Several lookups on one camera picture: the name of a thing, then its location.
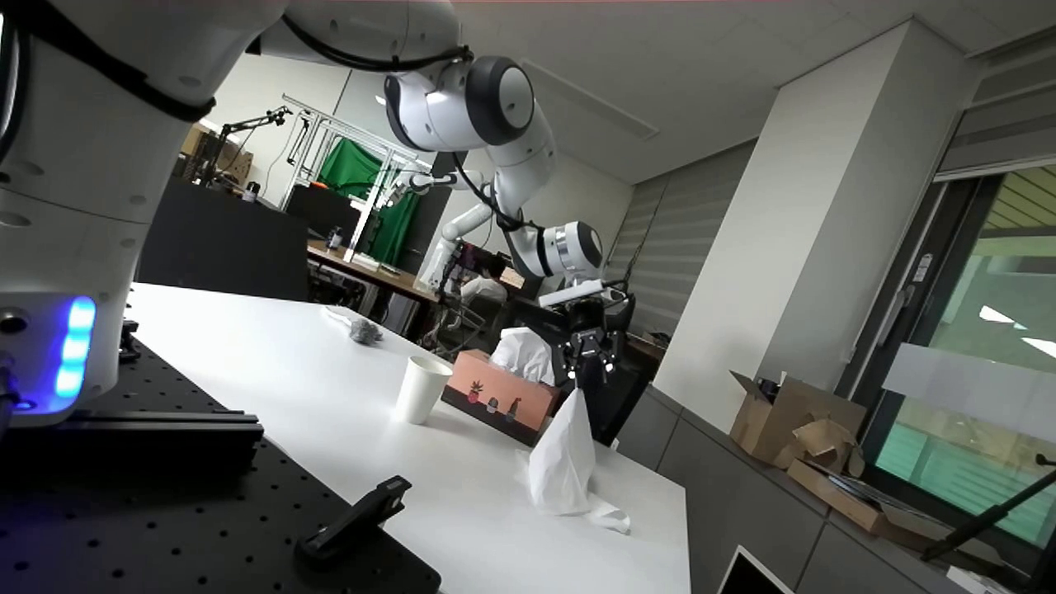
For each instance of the black camera tripod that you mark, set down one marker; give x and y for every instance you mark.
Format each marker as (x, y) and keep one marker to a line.
(990, 516)

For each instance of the black clamp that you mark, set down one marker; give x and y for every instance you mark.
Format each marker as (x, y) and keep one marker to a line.
(350, 523)

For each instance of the white pulled tissue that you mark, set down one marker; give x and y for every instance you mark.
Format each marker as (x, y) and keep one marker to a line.
(563, 456)

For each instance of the white tissue in box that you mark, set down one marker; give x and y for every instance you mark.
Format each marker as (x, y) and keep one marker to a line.
(525, 354)

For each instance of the black partition panel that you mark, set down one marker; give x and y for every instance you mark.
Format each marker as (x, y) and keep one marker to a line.
(220, 234)

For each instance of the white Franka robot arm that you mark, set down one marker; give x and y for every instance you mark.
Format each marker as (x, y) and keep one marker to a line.
(101, 167)

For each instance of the black perforated breadboard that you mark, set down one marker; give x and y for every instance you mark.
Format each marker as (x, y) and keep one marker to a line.
(165, 533)

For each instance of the white-edged dark panel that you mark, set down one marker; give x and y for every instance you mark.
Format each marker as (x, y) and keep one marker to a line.
(749, 577)

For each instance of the grey low cabinet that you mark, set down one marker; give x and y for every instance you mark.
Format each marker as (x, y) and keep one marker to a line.
(726, 496)

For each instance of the black office chair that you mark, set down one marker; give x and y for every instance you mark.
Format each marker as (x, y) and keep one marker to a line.
(619, 401)

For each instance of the green cloth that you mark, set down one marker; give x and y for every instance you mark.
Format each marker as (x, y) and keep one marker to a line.
(350, 171)

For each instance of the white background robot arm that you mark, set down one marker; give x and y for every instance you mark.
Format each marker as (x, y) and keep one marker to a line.
(463, 226)

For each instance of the white paper cup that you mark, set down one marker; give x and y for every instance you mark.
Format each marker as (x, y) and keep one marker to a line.
(417, 391)

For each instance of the brown cardboard box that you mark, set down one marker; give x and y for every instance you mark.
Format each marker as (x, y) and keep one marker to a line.
(793, 430)

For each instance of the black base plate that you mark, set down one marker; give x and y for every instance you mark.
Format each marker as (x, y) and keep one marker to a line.
(144, 441)

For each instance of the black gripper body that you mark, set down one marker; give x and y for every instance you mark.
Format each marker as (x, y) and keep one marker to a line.
(600, 319)

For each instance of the wooden desk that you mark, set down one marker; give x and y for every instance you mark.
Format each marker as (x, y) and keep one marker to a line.
(374, 267)

